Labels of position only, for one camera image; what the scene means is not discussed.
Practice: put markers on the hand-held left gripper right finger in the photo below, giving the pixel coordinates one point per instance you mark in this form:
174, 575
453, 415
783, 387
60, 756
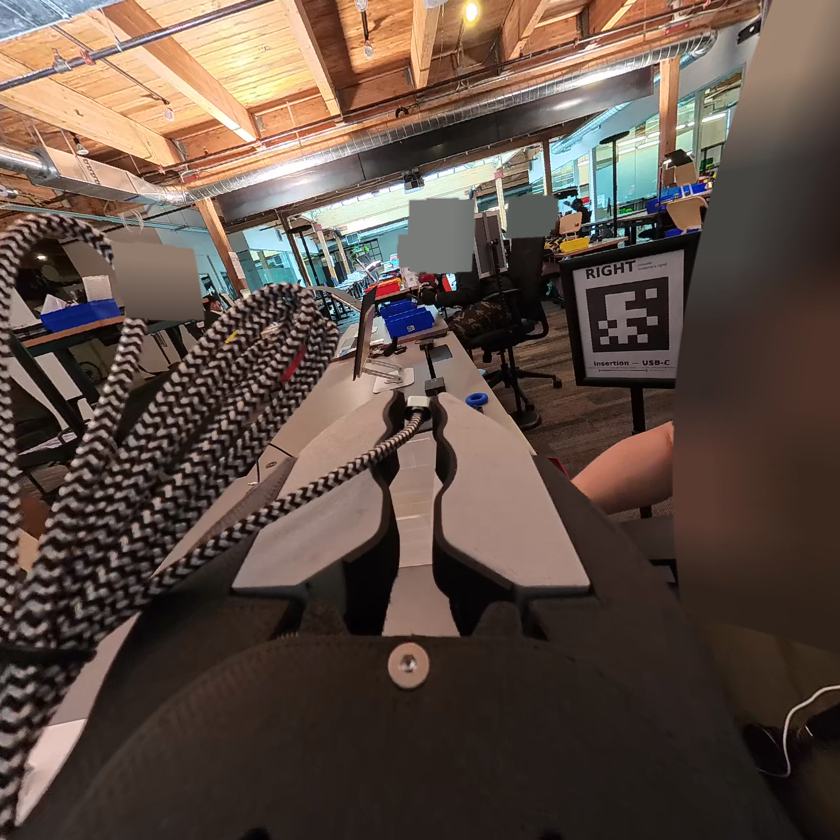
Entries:
505, 512

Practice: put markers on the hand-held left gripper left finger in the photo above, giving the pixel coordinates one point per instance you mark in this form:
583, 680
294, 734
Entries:
328, 525

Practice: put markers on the person's right forearm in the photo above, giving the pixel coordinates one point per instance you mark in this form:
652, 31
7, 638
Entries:
630, 472

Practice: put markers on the small black adapter box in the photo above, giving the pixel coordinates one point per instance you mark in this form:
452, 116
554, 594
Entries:
434, 385

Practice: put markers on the white tablet stand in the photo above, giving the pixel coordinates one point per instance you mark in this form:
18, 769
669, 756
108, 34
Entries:
364, 334

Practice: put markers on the blue parts bin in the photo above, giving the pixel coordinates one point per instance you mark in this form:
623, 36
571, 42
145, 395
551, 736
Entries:
79, 315
410, 321

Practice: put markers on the black swivel office chair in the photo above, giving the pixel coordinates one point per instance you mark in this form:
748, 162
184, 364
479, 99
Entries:
525, 282

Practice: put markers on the framed marker tag sign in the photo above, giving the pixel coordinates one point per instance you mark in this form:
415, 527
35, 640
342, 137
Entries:
627, 315

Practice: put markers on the small red parts bin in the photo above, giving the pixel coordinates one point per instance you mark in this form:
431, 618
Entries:
388, 287

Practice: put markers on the yellow parts bin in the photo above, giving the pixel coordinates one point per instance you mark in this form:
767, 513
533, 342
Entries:
574, 245

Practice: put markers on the black floor lamp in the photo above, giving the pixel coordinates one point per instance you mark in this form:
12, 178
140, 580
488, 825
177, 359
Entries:
613, 184

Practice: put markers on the small black object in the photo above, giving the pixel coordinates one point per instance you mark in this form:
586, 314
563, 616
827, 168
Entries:
764, 748

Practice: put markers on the long spiral ventilation duct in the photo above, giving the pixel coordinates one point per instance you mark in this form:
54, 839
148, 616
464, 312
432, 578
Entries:
394, 134

